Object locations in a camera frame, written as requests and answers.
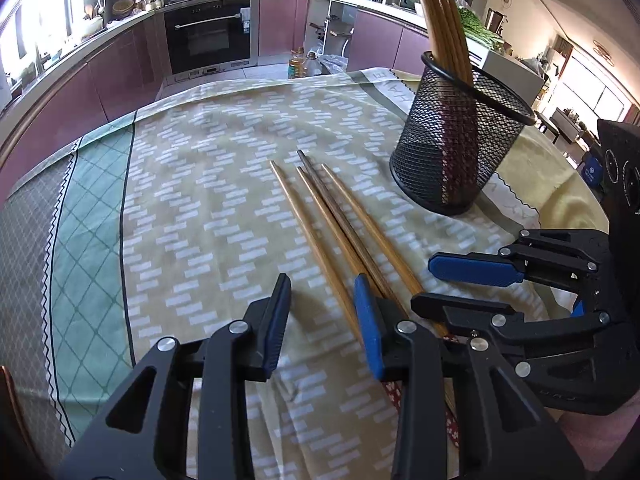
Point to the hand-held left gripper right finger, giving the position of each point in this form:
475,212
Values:
367,330

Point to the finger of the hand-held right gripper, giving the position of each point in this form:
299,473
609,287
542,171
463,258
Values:
470,269
450,307

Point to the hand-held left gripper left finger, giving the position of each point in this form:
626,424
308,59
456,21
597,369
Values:
277,325

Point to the black mesh utensil holder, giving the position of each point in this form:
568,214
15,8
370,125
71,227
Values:
450,160

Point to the person's right forearm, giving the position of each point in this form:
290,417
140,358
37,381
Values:
605,440

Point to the patterned green beige tablecloth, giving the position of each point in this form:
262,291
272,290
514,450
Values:
200,185

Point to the brown steel tumbler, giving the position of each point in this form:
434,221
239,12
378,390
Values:
492,21

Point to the bunch of green vegetables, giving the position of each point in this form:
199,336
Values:
477,30

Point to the clear plastic floor bag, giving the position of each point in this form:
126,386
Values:
334,64

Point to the pink island base cabinet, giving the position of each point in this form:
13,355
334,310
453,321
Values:
380,40

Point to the yellow cooking oil bottle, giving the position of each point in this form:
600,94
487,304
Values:
296,64

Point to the black built-in oven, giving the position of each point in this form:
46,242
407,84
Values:
207,35

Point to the narrow pink base cabinet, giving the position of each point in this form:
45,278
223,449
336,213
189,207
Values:
282,25

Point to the long pink base cabinet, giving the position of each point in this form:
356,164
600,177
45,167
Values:
75,90

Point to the woven wicker basket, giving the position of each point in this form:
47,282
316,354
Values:
122,7

